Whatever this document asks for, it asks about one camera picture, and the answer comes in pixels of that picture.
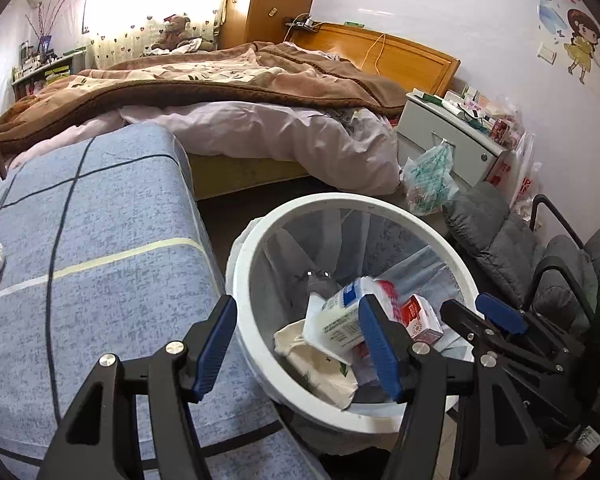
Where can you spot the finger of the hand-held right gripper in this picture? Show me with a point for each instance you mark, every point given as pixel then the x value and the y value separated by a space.
pixel 500 312
pixel 467 325

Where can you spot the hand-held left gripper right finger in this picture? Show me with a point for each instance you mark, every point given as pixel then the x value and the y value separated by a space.
pixel 380 355

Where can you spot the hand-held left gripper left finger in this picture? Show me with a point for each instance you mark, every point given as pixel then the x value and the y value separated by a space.
pixel 212 350

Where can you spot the purple juice carton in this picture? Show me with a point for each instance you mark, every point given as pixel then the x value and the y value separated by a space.
pixel 420 320

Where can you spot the white and blue yogurt cup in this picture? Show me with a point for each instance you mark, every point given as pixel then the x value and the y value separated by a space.
pixel 335 325

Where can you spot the white round trash bin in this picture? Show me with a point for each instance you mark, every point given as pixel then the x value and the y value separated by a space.
pixel 260 310

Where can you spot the white paper bag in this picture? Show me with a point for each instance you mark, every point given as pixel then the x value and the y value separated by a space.
pixel 320 375

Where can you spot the grey padded chair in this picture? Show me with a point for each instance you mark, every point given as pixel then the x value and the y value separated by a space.
pixel 560 260

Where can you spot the grey cushion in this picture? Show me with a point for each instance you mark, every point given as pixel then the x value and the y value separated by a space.
pixel 485 230

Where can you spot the translucent white bin liner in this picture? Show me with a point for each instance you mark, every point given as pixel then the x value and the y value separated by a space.
pixel 380 240

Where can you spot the white and red plastic bag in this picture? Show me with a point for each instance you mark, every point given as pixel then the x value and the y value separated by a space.
pixel 525 170

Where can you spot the green printed plastic bag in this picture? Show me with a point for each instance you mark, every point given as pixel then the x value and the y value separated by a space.
pixel 430 180

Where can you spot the white nightstand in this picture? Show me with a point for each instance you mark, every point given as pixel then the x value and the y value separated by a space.
pixel 460 145

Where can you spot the blue checked tablecloth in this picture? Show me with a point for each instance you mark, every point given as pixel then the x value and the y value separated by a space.
pixel 105 210

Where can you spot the yellow bed base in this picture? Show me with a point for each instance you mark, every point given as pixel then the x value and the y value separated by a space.
pixel 240 175

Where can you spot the pile of small boxes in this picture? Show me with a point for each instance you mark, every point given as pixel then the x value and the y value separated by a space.
pixel 485 110

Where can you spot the wooden bed headboard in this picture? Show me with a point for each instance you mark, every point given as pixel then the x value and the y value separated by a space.
pixel 415 57

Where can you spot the brown plush blanket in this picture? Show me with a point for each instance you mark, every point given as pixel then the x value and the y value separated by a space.
pixel 180 80

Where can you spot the brown teddy bear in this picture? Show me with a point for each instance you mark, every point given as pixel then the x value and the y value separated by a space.
pixel 177 30

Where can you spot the cluttered storage shelf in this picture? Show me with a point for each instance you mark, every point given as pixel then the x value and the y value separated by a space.
pixel 45 72

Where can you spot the power strip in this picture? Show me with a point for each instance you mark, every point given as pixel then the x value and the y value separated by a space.
pixel 302 21

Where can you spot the heart print curtain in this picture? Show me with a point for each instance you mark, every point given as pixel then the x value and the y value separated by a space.
pixel 130 10

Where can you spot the wooden wardrobe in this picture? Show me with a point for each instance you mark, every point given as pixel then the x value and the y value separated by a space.
pixel 270 0

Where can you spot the dried flower branches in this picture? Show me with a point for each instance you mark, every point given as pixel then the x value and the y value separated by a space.
pixel 47 17

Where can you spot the white light switch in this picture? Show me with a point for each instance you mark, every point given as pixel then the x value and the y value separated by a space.
pixel 547 53

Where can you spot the cartoon girl wall sticker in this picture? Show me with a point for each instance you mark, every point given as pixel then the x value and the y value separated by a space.
pixel 580 40

